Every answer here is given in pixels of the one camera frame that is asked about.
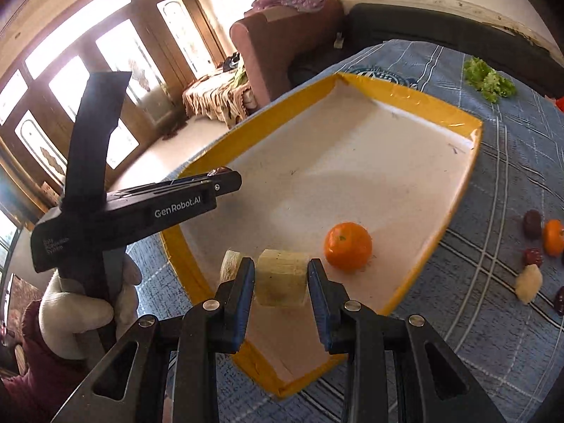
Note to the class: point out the person's left forearm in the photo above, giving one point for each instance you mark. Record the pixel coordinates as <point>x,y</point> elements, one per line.
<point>39,390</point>

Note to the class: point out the small white remote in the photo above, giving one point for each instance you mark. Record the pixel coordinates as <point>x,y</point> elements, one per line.
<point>339,40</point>

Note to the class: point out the yellow rimmed white tray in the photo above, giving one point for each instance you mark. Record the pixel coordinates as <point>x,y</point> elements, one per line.
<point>352,163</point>

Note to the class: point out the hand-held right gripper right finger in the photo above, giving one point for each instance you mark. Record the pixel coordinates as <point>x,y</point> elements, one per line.
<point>318,299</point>

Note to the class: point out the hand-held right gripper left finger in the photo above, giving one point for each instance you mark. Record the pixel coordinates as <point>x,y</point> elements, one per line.
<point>244,299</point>

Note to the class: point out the orange mandarin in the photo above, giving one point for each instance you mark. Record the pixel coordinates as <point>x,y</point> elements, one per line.
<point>554,239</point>
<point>348,246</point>

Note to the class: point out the brown armchair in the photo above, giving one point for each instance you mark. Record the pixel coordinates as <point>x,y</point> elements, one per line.
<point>273,53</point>

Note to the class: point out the person's left hand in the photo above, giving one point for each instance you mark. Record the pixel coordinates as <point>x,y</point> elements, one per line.
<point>70,317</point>

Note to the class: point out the wooden glass door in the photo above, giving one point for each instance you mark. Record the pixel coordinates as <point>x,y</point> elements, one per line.
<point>145,31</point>

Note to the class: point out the black sofa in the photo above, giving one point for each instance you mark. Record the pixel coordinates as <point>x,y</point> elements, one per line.
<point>418,24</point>

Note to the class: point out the peeled banana piece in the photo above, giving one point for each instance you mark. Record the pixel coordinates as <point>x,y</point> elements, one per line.
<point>528,284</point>
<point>282,280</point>
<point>230,264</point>

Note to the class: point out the green lettuce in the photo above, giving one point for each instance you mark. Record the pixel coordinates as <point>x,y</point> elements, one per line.
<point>489,81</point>

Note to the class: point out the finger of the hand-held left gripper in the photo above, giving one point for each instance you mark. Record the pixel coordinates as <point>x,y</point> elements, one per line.
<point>224,181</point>

